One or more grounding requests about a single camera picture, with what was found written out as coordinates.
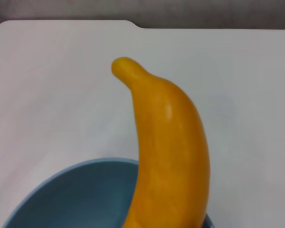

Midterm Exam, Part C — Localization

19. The yellow banana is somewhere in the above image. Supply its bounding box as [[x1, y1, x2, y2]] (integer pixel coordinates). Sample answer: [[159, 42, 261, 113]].
[[111, 56, 211, 228]]

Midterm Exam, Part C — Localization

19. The blue bowl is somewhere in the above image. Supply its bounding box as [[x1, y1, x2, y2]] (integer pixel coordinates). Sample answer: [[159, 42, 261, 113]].
[[1, 158, 216, 228]]

